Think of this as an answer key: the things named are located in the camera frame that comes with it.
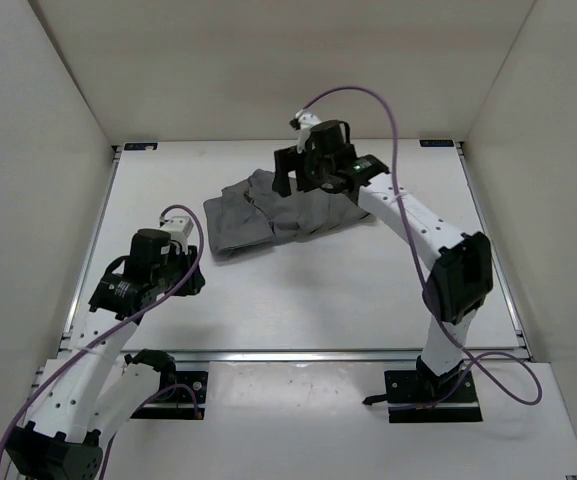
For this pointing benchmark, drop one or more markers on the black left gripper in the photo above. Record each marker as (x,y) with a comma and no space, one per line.
(191,255)

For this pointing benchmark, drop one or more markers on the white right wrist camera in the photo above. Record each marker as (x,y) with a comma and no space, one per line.
(302,123)

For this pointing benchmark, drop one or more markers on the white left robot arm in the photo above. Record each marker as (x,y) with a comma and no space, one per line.
(75,414)

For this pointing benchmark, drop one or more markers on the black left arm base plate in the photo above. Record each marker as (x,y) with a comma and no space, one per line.
(183,403)

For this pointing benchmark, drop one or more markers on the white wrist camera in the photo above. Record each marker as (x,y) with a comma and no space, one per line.
(179,227)
(302,123)

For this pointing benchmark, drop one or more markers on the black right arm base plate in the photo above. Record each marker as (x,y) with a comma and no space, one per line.
(408,401)

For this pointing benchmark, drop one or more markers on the blue label sticker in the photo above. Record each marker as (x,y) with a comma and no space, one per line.
(136,146)
(436,143)

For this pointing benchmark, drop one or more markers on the blue label sticker left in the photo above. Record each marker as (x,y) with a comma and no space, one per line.
(136,146)

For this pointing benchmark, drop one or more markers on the blue label sticker right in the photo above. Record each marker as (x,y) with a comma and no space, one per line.
(436,143)

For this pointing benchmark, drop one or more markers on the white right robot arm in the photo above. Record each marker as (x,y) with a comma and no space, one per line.
(458,275)

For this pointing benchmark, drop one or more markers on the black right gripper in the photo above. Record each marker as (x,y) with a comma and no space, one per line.
(291,160)

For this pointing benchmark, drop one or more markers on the grey pleated skirt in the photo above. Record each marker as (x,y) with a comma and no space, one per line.
(249,216)

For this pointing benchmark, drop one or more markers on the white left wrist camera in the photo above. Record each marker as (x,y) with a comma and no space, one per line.
(179,227)

